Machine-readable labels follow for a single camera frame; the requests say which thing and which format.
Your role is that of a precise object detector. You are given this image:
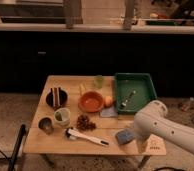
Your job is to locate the blue sponge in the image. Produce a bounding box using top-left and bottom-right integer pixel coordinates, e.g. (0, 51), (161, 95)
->
(115, 129), (134, 145)

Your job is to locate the red bowl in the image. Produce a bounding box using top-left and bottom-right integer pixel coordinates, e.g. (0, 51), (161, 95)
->
(78, 91), (104, 113)

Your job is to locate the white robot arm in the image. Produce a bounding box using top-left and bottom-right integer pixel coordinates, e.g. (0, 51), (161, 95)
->
(132, 100), (194, 154)

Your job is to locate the black bowl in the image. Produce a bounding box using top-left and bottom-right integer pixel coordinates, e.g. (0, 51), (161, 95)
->
(46, 87), (68, 109)

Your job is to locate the metal spoon in tray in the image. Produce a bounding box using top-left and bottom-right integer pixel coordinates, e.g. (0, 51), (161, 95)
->
(121, 90), (136, 108)

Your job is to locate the green plastic tray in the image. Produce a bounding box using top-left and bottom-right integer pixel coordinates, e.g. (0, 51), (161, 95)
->
(114, 73), (157, 115)

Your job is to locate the orange fruit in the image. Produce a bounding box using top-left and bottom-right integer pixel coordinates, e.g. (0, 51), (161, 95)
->
(104, 96), (114, 107)

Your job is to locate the bunch of dark grapes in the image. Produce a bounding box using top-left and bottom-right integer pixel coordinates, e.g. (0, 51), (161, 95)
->
(76, 115), (96, 131)

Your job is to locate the wooden table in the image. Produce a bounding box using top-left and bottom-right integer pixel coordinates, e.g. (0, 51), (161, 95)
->
(23, 76), (167, 158)

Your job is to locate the white black-tipped brush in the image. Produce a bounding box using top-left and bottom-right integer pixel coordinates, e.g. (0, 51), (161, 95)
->
(66, 128), (109, 146)

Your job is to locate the green translucent cup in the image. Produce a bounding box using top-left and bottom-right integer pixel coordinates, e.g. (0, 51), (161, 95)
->
(94, 75), (104, 89)

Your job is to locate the yellow banana piece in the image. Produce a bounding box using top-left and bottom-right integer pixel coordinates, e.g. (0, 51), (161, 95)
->
(79, 84), (86, 96)

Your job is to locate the white mug with green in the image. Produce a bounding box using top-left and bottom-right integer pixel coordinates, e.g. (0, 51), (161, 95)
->
(54, 108), (70, 126)

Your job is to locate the dark metal cup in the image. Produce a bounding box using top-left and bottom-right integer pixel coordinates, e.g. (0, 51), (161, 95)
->
(38, 117), (54, 135)

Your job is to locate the brown striped block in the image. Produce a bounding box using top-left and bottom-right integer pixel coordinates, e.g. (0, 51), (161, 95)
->
(51, 87), (61, 109)

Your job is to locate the black chair frame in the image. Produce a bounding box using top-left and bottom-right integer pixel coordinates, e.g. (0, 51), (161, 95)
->
(7, 124), (26, 171)

